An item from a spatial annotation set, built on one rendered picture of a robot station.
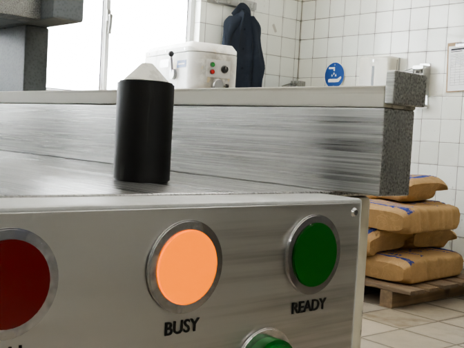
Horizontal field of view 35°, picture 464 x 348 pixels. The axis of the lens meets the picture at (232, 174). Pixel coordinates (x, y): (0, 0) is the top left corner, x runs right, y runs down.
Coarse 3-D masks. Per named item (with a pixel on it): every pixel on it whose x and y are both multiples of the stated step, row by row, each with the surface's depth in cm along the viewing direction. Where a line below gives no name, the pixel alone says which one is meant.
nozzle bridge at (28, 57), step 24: (0, 0) 103; (24, 0) 105; (48, 0) 106; (72, 0) 106; (0, 24) 115; (24, 24) 113; (48, 24) 112; (0, 48) 120; (24, 48) 113; (0, 72) 120; (24, 72) 114
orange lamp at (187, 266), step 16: (176, 240) 31; (192, 240) 31; (208, 240) 32; (160, 256) 30; (176, 256) 31; (192, 256) 31; (208, 256) 32; (160, 272) 30; (176, 272) 31; (192, 272) 31; (208, 272) 32; (160, 288) 30; (176, 288) 31; (192, 288) 31; (208, 288) 32
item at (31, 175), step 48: (144, 96) 40; (144, 144) 40; (0, 192) 30; (48, 192) 31; (96, 192) 33; (144, 192) 34; (192, 192) 36; (240, 192) 38; (288, 192) 40; (336, 192) 42
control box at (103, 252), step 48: (0, 240) 26; (48, 240) 27; (96, 240) 28; (144, 240) 30; (240, 240) 33; (288, 240) 35; (336, 240) 38; (96, 288) 29; (144, 288) 30; (240, 288) 34; (288, 288) 36; (336, 288) 38; (0, 336) 26; (48, 336) 27; (96, 336) 29; (144, 336) 30; (192, 336) 32; (240, 336) 34; (288, 336) 36; (336, 336) 38
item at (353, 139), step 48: (0, 96) 75; (48, 96) 68; (96, 96) 61; (192, 96) 52; (240, 96) 48; (288, 96) 45; (336, 96) 42; (384, 96) 40; (0, 144) 76; (48, 144) 68; (96, 144) 62; (192, 144) 52; (240, 144) 48; (288, 144) 45; (336, 144) 42; (384, 144) 40; (384, 192) 40
